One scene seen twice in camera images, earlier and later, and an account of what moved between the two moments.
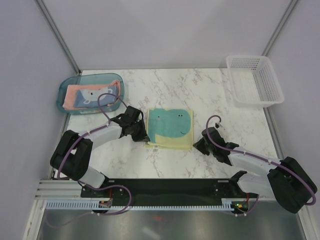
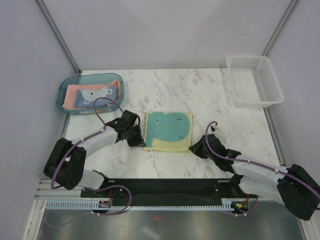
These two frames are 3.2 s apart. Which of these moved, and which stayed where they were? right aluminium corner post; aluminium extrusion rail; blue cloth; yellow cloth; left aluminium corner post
Moved: yellow cloth
Stayed: aluminium extrusion rail; left aluminium corner post; blue cloth; right aluminium corner post
